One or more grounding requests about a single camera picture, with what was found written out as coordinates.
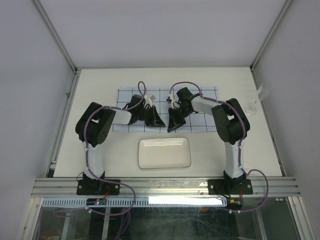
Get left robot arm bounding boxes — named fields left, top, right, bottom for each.
left=75, top=94, right=166, bottom=195

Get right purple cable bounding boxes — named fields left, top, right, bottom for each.
left=168, top=81, right=270, bottom=214

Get white rectangular plate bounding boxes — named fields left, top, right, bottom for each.
left=138, top=137, right=192, bottom=170

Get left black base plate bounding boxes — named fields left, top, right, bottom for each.
left=76, top=178, right=120, bottom=196

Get left aluminium frame post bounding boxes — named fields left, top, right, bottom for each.
left=31, top=0, right=77, bottom=73

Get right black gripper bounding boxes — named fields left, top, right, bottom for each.
left=167, top=106, right=192, bottom=133

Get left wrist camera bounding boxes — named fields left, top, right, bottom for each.
left=144, top=95, right=156, bottom=107

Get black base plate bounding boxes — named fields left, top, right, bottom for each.
left=207, top=179, right=253, bottom=196
left=76, top=178, right=120, bottom=196

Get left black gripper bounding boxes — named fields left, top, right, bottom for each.
left=137, top=105, right=166, bottom=128

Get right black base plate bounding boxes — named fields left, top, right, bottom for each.
left=207, top=179, right=253, bottom=196

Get right aluminium frame post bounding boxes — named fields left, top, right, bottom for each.
left=249, top=0, right=294, bottom=72

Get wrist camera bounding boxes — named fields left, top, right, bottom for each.
left=166, top=93, right=180, bottom=109
left=144, top=95, right=156, bottom=107

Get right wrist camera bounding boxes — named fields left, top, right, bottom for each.
left=166, top=93, right=180, bottom=109

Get white slotted cable duct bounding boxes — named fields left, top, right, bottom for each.
left=42, top=196, right=227, bottom=208

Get aluminium frame post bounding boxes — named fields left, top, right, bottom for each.
left=249, top=0, right=294, bottom=72
left=31, top=0, right=77, bottom=73

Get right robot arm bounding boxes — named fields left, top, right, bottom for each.
left=167, top=87, right=251, bottom=194

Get blue checkered cloth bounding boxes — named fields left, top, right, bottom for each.
left=112, top=85, right=217, bottom=134

